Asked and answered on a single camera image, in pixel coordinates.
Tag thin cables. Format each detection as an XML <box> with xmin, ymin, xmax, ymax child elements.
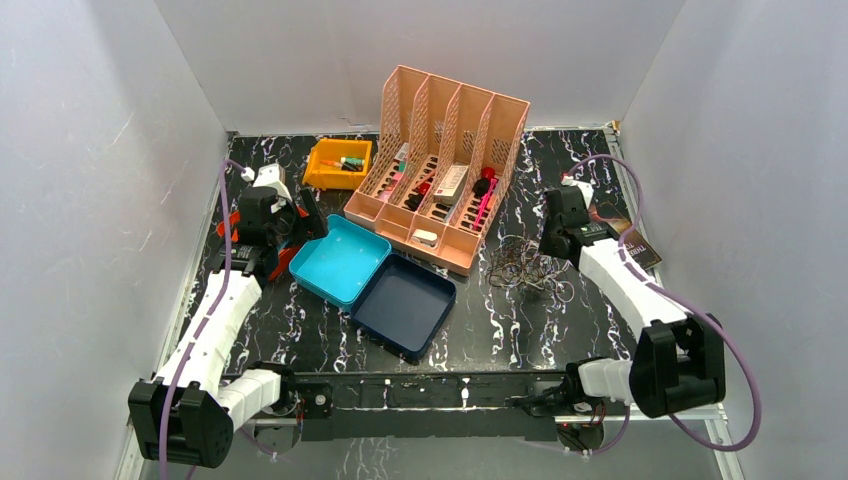
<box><xmin>483</xmin><ymin>233</ymin><xmax>576</xmax><ymax>307</ymax></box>

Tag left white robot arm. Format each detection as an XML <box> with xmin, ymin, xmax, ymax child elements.
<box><xmin>128</xmin><ymin>186</ymin><xmax>328</xmax><ymax>468</ymax></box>

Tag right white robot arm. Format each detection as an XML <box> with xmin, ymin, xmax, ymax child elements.
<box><xmin>539</xmin><ymin>185</ymin><xmax>726</xmax><ymax>418</ymax></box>

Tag brown book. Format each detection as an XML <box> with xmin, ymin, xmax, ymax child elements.
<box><xmin>589</xmin><ymin>200</ymin><xmax>662</xmax><ymax>270</ymax></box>

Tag orange plastic tray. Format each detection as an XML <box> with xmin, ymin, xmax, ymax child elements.
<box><xmin>211</xmin><ymin>202</ymin><xmax>309</xmax><ymax>286</ymax></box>

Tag teal plastic tray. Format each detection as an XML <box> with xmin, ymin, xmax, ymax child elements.
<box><xmin>289</xmin><ymin>214</ymin><xmax>392</xmax><ymax>312</ymax></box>

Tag yellow plastic bin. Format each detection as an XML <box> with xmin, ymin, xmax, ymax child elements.
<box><xmin>302</xmin><ymin>138</ymin><xmax>373</xmax><ymax>190</ymax></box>

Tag markers in yellow bin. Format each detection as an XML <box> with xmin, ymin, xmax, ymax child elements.
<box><xmin>320</xmin><ymin>157</ymin><xmax>365</xmax><ymax>172</ymax></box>

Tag pink pen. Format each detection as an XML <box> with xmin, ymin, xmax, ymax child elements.
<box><xmin>472</xmin><ymin>177</ymin><xmax>498</xmax><ymax>232</ymax></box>

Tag red black bottle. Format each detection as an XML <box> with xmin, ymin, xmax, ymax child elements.
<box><xmin>472</xmin><ymin>167</ymin><xmax>496</xmax><ymax>199</ymax></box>

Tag white stapler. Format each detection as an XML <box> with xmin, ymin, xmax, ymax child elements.
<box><xmin>411</xmin><ymin>229</ymin><xmax>438</xmax><ymax>248</ymax></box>

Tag dark blue plastic tray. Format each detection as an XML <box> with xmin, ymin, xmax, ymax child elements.
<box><xmin>351</xmin><ymin>254</ymin><xmax>457</xmax><ymax>364</ymax></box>

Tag white pink box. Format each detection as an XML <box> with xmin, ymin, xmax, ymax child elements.
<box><xmin>434</xmin><ymin>164</ymin><xmax>469</xmax><ymax>205</ymax></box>

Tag peach file organizer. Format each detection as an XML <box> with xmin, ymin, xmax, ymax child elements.
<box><xmin>344</xmin><ymin>66</ymin><xmax>530</xmax><ymax>275</ymax></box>

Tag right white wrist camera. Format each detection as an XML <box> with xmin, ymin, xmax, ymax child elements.
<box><xmin>561</xmin><ymin>173</ymin><xmax>594</xmax><ymax>209</ymax></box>

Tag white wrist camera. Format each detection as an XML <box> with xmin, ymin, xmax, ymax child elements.
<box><xmin>252</xmin><ymin>163</ymin><xmax>292</xmax><ymax>203</ymax></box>
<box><xmin>561</xmin><ymin>173</ymin><xmax>594</xmax><ymax>209</ymax></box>

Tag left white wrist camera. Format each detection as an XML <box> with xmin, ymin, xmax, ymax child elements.
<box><xmin>252</xmin><ymin>163</ymin><xmax>292</xmax><ymax>203</ymax></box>

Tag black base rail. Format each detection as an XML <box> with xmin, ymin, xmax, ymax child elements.
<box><xmin>225</xmin><ymin>370</ymin><xmax>637</xmax><ymax>458</ymax></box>

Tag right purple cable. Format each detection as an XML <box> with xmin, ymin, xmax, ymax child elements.
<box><xmin>561</xmin><ymin>154</ymin><xmax>763</xmax><ymax>453</ymax></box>

